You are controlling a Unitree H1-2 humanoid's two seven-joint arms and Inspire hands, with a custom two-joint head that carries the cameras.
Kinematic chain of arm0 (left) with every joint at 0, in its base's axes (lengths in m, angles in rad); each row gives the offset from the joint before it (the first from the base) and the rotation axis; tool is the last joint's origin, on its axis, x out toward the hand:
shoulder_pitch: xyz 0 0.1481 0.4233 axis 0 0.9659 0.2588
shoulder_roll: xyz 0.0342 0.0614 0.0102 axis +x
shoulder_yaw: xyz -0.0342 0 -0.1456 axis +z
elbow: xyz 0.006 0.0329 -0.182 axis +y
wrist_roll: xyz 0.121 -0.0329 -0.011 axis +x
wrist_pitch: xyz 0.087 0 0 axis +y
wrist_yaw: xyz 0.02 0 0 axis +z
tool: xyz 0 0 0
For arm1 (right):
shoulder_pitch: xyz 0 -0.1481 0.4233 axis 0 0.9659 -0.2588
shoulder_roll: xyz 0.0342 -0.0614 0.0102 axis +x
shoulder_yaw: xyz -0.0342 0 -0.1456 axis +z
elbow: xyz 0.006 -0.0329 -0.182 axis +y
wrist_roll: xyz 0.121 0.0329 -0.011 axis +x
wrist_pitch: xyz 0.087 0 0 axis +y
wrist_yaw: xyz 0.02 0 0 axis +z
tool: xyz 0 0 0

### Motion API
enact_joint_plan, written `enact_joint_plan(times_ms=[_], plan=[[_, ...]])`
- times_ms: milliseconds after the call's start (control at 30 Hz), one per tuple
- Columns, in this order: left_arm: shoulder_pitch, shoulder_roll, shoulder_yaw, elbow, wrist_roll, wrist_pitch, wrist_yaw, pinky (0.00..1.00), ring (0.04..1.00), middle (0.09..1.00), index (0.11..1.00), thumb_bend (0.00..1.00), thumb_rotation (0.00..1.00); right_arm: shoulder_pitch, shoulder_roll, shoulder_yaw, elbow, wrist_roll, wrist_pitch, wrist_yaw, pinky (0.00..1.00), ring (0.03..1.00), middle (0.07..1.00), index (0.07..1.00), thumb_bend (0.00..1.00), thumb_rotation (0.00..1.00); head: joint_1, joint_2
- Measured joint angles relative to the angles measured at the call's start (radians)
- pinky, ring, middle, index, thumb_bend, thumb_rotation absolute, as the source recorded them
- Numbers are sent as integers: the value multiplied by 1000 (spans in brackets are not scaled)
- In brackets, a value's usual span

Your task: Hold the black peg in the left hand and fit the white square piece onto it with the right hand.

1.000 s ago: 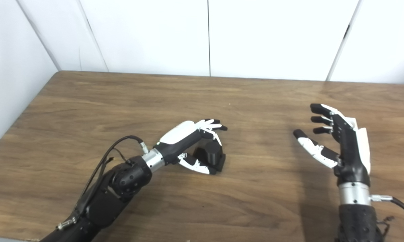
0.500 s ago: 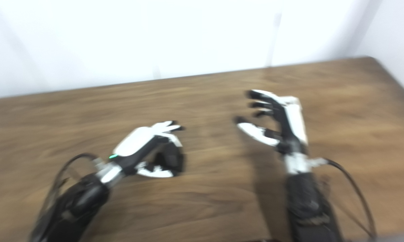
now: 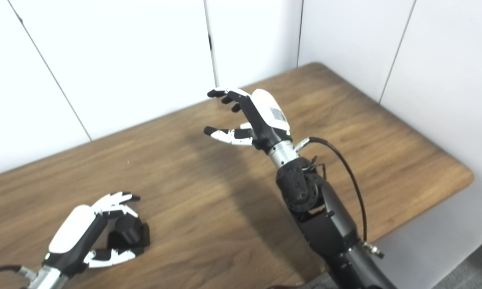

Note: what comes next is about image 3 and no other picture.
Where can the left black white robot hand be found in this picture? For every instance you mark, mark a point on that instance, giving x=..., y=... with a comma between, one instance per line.
x=74, y=228

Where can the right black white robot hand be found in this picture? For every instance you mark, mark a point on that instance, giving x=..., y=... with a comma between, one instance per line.
x=265, y=116

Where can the black peg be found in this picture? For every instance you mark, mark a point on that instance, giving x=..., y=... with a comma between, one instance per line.
x=130, y=235

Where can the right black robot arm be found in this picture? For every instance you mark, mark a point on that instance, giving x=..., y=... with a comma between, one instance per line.
x=325, y=224

